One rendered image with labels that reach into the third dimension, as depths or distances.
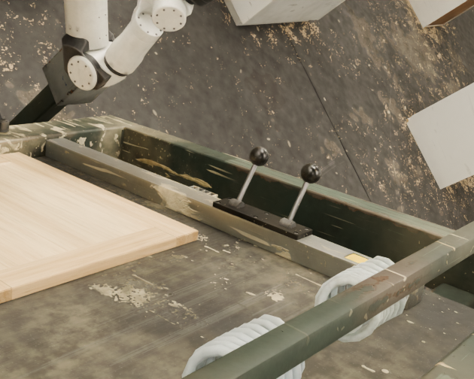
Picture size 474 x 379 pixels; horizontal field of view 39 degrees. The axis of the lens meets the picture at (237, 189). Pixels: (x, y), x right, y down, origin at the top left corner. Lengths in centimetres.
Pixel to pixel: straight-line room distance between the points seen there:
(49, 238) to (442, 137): 418
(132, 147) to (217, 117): 179
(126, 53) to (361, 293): 103
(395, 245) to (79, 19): 79
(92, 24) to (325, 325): 112
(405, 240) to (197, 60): 248
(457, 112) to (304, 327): 462
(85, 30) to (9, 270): 62
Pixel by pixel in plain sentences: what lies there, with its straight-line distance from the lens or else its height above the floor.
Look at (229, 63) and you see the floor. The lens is 384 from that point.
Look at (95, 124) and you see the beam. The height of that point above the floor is 88.
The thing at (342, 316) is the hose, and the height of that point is 191.
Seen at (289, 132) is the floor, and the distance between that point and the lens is 394.
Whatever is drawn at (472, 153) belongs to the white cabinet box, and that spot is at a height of 34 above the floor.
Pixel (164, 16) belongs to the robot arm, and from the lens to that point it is 132.
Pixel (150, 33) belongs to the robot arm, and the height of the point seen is 132.
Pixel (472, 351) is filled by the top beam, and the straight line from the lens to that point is 81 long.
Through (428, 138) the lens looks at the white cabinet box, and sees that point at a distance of 513.
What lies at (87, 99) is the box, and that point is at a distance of 195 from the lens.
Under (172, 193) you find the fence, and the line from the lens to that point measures 135.
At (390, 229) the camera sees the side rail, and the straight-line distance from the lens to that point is 135.
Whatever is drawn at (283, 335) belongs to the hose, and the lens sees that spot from 42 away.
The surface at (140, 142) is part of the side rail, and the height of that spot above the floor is 95.
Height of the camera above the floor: 218
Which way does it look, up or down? 40 degrees down
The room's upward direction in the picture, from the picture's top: 60 degrees clockwise
